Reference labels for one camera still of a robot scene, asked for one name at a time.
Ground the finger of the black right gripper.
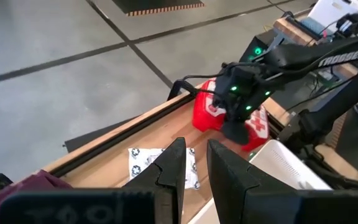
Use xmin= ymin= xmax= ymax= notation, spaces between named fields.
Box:
xmin=221 ymin=120 xmax=250 ymax=146

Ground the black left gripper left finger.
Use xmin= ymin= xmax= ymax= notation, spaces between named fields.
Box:
xmin=121 ymin=137 xmax=188 ymax=224

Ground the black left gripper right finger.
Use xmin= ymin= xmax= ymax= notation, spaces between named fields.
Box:
xmin=206 ymin=139 xmax=300 ymax=224

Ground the red first aid kit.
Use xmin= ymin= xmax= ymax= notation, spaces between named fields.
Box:
xmin=191 ymin=77 xmax=270 ymax=152

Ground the white perforated plastic basket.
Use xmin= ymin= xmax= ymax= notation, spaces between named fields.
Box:
xmin=187 ymin=139 xmax=333 ymax=224

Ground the black control box green light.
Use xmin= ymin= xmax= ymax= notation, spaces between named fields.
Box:
xmin=239 ymin=29 xmax=281 ymax=63

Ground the wooden side table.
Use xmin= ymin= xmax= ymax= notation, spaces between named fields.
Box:
xmin=273 ymin=14 xmax=358 ymax=80

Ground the white box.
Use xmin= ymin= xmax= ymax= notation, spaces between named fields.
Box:
xmin=307 ymin=0 xmax=358 ymax=32

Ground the black mat with hazard stripe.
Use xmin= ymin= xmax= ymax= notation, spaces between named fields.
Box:
xmin=111 ymin=0 xmax=206 ymax=17

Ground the purple folded cloth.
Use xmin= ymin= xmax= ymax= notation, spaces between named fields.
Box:
xmin=0 ymin=169 xmax=73 ymax=224

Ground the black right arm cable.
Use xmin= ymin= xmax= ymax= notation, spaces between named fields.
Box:
xmin=181 ymin=63 xmax=229 ymax=82

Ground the black aluminium table frame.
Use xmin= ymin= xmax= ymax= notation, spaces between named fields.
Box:
xmin=50 ymin=91 xmax=295 ymax=179

